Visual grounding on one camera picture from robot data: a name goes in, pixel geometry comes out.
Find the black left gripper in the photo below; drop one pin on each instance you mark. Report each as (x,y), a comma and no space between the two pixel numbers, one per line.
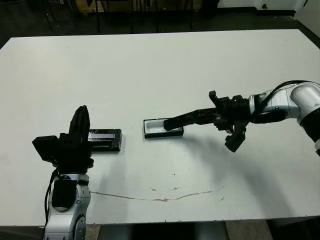
(75,160)

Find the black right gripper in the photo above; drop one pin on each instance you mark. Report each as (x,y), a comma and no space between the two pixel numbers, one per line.
(232,110)

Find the slim black camera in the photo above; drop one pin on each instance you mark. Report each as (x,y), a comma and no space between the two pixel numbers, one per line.
(171,124)

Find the black box lid with label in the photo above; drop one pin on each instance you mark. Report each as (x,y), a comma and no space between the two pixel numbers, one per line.
(117,142)

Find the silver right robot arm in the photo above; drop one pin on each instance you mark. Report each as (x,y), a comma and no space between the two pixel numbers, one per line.
(300,100)

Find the black box base white inlay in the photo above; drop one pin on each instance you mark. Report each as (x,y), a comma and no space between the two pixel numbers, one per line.
(156,135)

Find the dark waste bin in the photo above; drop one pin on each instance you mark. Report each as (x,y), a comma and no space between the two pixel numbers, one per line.
(210,10)

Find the grey black robot lower body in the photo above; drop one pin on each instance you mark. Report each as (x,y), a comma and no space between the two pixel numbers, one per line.
(162,232)

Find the small black round fitting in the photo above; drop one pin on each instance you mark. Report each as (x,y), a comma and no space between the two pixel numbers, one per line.
(264,6)

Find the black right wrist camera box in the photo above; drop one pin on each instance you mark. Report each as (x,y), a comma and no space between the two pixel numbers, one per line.
(235,142)

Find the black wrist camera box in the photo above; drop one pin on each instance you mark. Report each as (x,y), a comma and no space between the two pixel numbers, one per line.
(235,142)
(46,148)

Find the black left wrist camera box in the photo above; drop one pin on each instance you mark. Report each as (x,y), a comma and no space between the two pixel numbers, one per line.
(46,148)

